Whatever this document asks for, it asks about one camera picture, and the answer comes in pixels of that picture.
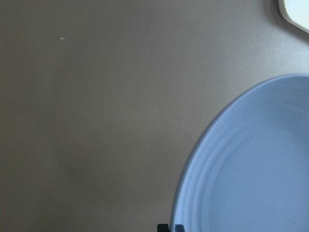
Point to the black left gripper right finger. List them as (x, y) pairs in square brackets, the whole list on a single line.
[(179, 228)]

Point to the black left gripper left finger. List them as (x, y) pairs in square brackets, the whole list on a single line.
[(162, 228)]

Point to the blue plate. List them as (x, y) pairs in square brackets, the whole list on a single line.
[(249, 171)]

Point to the cream rabbit tray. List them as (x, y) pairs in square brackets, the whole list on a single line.
[(296, 12)]

